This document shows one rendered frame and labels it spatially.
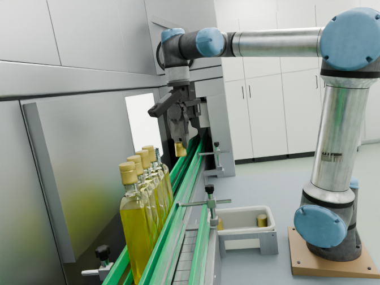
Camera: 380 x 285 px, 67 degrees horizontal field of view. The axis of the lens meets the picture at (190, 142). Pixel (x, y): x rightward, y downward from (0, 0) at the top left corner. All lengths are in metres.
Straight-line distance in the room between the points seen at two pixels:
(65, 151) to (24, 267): 0.23
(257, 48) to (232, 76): 3.53
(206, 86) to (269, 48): 0.84
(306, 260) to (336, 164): 0.34
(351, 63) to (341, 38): 0.05
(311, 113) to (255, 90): 0.88
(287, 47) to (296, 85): 3.67
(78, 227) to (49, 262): 0.09
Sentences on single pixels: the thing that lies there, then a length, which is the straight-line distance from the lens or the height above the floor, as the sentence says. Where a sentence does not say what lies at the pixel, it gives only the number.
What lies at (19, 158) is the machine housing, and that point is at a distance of 0.61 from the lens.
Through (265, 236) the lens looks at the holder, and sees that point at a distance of 0.98.
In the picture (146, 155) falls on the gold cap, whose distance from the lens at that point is 0.75.
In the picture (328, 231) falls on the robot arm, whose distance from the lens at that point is 0.76.
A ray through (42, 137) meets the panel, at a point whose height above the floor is 1.25.
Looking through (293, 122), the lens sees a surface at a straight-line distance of 4.56.
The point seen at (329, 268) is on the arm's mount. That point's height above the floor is 0.77.
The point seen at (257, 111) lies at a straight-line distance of 4.46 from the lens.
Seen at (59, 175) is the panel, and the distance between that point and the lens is 0.65.
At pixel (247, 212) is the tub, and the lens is 1.12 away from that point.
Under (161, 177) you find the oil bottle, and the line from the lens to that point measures 0.81.
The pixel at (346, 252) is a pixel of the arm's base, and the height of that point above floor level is 0.80.
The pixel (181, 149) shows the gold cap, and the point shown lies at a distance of 0.92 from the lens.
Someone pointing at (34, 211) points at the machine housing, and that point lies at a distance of 0.64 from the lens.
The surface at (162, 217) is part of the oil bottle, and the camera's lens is 0.79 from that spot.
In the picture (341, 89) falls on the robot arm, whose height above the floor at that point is 1.25.
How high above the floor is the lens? 1.30
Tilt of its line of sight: 11 degrees down
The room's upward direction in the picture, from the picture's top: 9 degrees counter-clockwise
